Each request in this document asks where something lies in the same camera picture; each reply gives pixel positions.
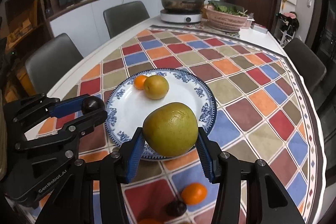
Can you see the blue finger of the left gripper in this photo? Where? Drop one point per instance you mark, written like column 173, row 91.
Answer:
column 84, row 124
column 64, row 108

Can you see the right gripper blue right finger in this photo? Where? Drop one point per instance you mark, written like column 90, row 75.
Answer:
column 222, row 168

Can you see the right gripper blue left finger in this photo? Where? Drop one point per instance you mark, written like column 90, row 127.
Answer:
column 119, row 167

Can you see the dark plum front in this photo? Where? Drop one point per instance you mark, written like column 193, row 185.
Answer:
column 91, row 103

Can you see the dark plum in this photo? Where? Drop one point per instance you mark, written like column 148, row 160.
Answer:
column 91, row 103
column 176, row 208

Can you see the small orange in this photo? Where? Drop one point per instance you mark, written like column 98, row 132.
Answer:
column 139, row 81
column 194, row 193

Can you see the large orange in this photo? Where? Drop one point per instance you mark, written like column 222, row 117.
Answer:
column 149, row 221

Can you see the green pear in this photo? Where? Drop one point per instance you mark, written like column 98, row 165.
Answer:
column 171, row 130

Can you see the golden round pear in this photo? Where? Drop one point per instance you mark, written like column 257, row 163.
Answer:
column 156, row 87

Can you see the blue white porcelain plate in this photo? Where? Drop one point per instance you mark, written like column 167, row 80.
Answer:
column 128, row 107

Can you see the grey chair near left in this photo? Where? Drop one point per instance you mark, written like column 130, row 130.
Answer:
column 47, row 65

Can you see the grey chair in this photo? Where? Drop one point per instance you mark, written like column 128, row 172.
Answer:
column 47, row 65
column 122, row 17
column 307, row 63

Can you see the colourful checkered tablecloth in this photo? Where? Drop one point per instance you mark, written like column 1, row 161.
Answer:
column 248, row 96

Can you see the grey chair far left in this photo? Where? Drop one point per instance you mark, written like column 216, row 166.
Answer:
column 122, row 17

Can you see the grey chair right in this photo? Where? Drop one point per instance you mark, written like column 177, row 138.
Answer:
column 307, row 63

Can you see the white induction cooker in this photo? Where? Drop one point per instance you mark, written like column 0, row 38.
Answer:
column 180, row 18

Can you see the small box on table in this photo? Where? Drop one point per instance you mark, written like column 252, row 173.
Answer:
column 259, row 28

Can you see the steel pot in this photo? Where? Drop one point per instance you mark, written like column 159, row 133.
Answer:
column 184, row 6

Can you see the pink basket with greens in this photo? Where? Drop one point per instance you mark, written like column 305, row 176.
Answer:
column 224, row 17

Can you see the black glass sliding door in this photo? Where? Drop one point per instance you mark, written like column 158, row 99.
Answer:
column 325, row 50

